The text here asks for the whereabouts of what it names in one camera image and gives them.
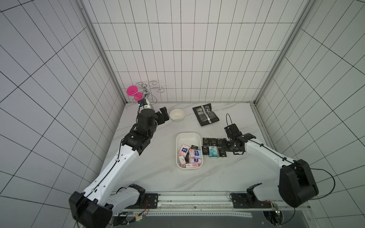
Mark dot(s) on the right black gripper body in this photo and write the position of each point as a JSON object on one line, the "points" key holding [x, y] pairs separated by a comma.
{"points": [[233, 130]]}

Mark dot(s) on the chrome cup stand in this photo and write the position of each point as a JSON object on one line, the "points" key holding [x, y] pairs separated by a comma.
{"points": [[144, 91]]}

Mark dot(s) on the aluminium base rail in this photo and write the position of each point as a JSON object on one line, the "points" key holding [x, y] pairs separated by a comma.
{"points": [[205, 201]]}

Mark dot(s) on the teal tissue pack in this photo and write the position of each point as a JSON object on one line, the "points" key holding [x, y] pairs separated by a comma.
{"points": [[213, 152]]}

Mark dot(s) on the pink blue tissue pack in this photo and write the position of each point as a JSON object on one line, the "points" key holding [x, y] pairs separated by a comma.
{"points": [[195, 154]]}

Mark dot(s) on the black tissue multipack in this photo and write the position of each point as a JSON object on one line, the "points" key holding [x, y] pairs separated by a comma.
{"points": [[205, 115]]}

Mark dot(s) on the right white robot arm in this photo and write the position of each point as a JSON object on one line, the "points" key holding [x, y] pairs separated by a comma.
{"points": [[294, 182]]}

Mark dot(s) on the white bowl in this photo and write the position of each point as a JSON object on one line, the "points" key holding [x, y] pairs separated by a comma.
{"points": [[177, 114]]}

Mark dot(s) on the pink cup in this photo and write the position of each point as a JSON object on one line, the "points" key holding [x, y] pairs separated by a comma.
{"points": [[133, 91]]}

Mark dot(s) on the black Face tissue pack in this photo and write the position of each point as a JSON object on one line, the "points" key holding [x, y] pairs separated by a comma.
{"points": [[206, 142]]}

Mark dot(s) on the white storage box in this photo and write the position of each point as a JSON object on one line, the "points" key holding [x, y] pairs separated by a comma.
{"points": [[188, 139]]}

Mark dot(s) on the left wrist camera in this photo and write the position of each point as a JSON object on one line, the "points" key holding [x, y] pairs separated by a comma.
{"points": [[143, 103]]}

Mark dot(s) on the lower pink blue pack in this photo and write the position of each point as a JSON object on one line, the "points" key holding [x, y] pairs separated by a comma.
{"points": [[195, 160]]}

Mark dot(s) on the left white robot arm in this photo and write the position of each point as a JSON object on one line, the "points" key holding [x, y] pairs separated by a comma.
{"points": [[96, 205]]}

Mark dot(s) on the tilted pink tissue pack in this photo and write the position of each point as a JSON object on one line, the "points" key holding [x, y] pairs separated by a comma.
{"points": [[184, 150]]}

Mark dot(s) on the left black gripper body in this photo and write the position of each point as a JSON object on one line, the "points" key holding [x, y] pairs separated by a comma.
{"points": [[159, 120]]}

